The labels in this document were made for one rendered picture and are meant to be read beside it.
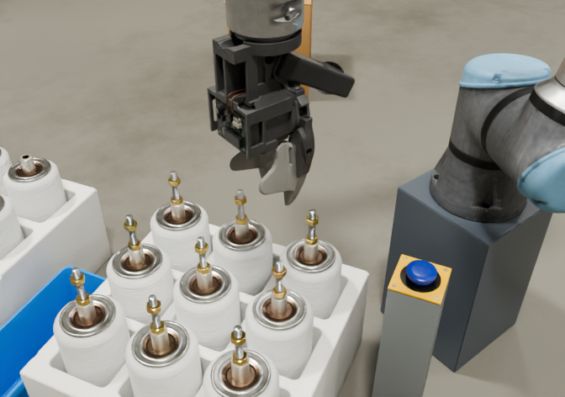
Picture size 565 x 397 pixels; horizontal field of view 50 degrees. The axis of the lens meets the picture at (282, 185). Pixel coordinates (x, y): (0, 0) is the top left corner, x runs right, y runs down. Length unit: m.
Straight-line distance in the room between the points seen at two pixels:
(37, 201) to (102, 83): 0.91
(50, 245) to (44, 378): 0.32
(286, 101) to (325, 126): 1.12
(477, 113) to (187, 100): 1.16
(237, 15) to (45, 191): 0.69
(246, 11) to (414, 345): 0.52
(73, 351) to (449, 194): 0.58
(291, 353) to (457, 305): 0.31
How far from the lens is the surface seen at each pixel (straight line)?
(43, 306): 1.17
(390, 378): 0.96
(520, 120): 0.82
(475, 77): 0.89
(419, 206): 1.00
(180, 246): 1.01
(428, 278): 0.82
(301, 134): 0.64
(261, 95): 0.63
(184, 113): 1.82
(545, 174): 0.78
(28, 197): 1.19
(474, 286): 1.00
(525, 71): 0.90
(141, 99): 1.92
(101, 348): 0.89
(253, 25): 0.58
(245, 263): 0.96
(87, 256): 1.29
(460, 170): 0.95
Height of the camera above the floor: 0.90
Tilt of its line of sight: 37 degrees down
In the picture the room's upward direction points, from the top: straight up
